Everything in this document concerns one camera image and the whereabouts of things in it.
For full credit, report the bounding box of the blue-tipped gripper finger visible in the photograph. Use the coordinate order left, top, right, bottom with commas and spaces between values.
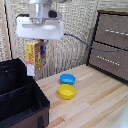
40, 40, 47, 57

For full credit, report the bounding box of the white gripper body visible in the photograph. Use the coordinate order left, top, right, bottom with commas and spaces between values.
16, 16, 65, 42

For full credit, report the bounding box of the yellow granola bar box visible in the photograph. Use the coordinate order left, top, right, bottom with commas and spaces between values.
25, 39, 48, 78

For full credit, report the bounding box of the woven reed screen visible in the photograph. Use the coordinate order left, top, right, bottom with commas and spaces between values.
0, 0, 128, 81

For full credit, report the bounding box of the blue bowl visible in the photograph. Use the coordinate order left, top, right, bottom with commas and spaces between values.
59, 73, 77, 86

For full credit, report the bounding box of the yellow bowl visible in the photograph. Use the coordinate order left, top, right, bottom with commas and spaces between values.
57, 83, 77, 100

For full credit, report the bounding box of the black fabric storage box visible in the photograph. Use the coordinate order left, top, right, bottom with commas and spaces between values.
0, 58, 51, 128

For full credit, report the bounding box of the dark brown drawer cabinet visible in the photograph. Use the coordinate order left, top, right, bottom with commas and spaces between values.
86, 9, 128, 83

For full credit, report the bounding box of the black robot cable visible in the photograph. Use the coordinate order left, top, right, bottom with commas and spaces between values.
63, 32, 128, 53

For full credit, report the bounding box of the silver drawer handle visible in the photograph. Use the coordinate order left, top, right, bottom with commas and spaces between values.
104, 28, 128, 37
96, 55, 117, 67

